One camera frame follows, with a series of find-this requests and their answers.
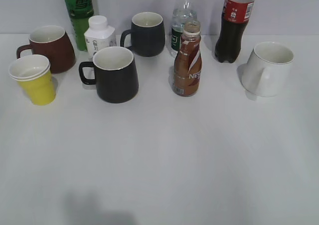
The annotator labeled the brown ceramic mug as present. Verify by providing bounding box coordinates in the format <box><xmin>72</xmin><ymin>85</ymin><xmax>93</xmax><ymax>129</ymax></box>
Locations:
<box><xmin>16</xmin><ymin>25</ymin><xmax>76</xmax><ymax>74</ymax></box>

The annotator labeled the white milk bottle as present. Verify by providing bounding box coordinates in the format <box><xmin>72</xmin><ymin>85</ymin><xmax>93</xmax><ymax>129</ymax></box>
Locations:
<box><xmin>84</xmin><ymin>15</ymin><xmax>117</xmax><ymax>60</ymax></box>

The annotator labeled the clear water bottle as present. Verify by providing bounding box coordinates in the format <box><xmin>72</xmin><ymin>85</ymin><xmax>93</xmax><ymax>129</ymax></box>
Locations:
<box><xmin>170</xmin><ymin>0</ymin><xmax>197</xmax><ymax>58</ymax></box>

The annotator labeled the green plastic soda bottle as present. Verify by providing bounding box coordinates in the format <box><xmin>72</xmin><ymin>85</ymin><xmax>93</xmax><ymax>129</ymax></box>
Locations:
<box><xmin>64</xmin><ymin>0</ymin><xmax>94</xmax><ymax>51</ymax></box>

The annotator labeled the brown Nescafe coffee bottle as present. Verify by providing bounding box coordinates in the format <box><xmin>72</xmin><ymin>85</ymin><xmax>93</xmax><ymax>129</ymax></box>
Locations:
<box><xmin>173</xmin><ymin>20</ymin><xmax>202</xmax><ymax>97</ymax></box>

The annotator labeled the cola bottle red label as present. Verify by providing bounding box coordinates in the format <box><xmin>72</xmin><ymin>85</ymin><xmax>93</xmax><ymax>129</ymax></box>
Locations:
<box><xmin>214</xmin><ymin>0</ymin><xmax>255</xmax><ymax>63</ymax></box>

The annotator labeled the yellow paper cup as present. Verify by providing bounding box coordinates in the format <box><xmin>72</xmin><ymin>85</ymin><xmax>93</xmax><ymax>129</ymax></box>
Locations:
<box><xmin>8</xmin><ymin>54</ymin><xmax>56</xmax><ymax>106</ymax></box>

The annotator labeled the white ceramic mug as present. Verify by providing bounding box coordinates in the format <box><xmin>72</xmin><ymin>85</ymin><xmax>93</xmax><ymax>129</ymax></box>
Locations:
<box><xmin>241</xmin><ymin>42</ymin><xmax>294</xmax><ymax>98</ymax></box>

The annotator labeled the dark mug rear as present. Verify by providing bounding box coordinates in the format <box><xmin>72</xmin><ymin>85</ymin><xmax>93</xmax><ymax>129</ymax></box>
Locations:
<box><xmin>120</xmin><ymin>12</ymin><xmax>165</xmax><ymax>57</ymax></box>

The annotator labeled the black mug front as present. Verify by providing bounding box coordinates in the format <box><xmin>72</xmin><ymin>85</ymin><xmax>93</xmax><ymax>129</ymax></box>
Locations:
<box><xmin>79</xmin><ymin>46</ymin><xmax>139</xmax><ymax>104</ymax></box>

